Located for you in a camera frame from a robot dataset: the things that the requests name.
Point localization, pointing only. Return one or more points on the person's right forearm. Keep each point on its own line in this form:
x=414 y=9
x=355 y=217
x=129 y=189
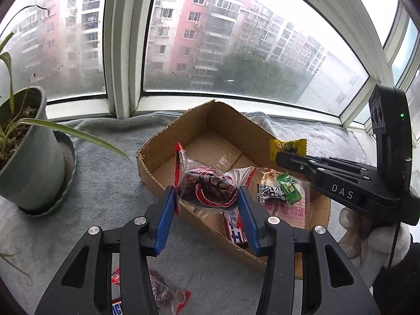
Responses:
x=400 y=285

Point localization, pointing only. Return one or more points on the pink bread packet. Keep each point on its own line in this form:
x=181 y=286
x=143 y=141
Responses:
x=292 y=215

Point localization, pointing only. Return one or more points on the green spider plant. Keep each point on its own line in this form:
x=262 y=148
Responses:
x=82 y=134

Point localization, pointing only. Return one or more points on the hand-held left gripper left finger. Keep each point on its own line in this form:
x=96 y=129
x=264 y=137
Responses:
x=164 y=220

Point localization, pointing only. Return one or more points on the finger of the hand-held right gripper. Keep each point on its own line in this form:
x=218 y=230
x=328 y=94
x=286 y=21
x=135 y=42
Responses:
x=295 y=163
x=347 y=164

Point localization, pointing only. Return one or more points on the cardboard box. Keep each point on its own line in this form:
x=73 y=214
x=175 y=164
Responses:
x=210 y=128

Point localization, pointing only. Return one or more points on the green pot saucer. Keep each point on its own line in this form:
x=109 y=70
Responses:
x=67 y=167

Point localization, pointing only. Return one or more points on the small green snack packet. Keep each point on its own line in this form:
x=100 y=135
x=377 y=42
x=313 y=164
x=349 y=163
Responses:
x=290 y=190

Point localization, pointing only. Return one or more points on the black and white snack packet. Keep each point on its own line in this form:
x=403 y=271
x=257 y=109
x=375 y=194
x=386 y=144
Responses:
x=270 y=193

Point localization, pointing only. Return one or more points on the clear packet of red dates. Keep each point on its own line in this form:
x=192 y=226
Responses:
x=162 y=290
x=210 y=183

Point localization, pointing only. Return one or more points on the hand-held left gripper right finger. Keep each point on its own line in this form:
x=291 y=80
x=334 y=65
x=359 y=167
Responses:
x=251 y=223

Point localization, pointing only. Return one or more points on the spider plant offshoot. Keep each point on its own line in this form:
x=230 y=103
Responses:
x=8 y=255

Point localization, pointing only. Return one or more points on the brown chocolate bar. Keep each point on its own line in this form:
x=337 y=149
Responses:
x=117 y=308
x=233 y=229

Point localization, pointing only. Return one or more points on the person's right hand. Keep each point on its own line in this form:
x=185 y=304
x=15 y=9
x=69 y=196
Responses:
x=367 y=239

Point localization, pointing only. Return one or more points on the small yellow candy packet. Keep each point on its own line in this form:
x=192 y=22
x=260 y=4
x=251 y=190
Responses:
x=288 y=146

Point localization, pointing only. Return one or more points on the green plastic flower pot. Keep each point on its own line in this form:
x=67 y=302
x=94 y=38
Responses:
x=32 y=170

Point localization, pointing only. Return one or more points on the white window frame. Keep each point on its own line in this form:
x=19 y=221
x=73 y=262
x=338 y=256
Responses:
x=121 y=55

